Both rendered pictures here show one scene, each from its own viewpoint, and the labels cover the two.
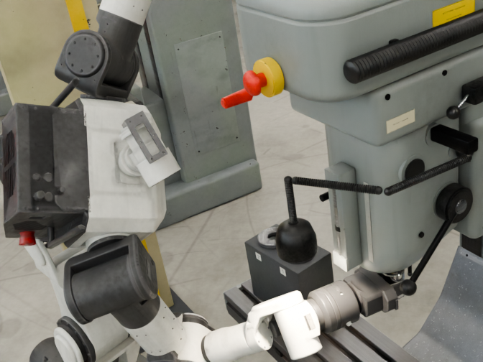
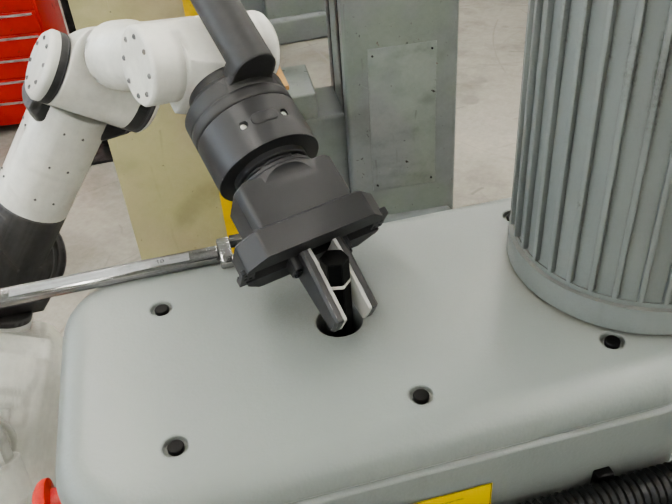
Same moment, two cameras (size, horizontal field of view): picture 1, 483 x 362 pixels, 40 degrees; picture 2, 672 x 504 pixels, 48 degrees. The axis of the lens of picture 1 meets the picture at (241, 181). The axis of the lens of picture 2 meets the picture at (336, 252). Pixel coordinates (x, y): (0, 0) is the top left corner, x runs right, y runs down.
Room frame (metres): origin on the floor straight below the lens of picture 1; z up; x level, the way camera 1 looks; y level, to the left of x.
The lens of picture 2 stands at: (0.66, -0.39, 2.29)
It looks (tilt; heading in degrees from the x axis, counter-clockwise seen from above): 37 degrees down; 16
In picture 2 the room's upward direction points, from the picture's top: 5 degrees counter-clockwise
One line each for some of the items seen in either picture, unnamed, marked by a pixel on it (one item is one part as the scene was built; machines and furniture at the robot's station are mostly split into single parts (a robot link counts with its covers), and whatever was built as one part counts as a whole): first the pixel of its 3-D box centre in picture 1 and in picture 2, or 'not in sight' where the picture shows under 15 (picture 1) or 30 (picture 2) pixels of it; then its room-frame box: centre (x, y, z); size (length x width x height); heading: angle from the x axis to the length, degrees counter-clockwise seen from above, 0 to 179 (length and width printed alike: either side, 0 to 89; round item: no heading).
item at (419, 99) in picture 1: (402, 72); not in sight; (1.10, -0.31, 1.68); 0.34 x 0.24 x 0.10; 117
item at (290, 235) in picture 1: (295, 235); not in sight; (0.97, -0.08, 1.47); 0.07 x 0.07 x 0.06
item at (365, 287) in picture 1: (355, 298); not in sight; (1.05, -0.19, 1.24); 0.13 x 0.12 x 0.10; 20
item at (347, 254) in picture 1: (343, 217); not in sight; (1.03, -0.17, 1.45); 0.04 x 0.04 x 0.21; 27
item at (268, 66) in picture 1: (268, 77); not in sight; (0.97, -0.07, 1.76); 0.06 x 0.02 x 0.06; 27
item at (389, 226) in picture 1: (390, 183); not in sight; (1.08, -0.28, 1.47); 0.21 x 0.19 x 0.32; 27
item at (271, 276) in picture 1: (290, 272); not in sight; (1.47, -0.09, 1.00); 0.22 x 0.12 x 0.20; 34
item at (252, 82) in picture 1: (255, 82); (55, 500); (0.96, -0.05, 1.76); 0.04 x 0.03 x 0.04; 27
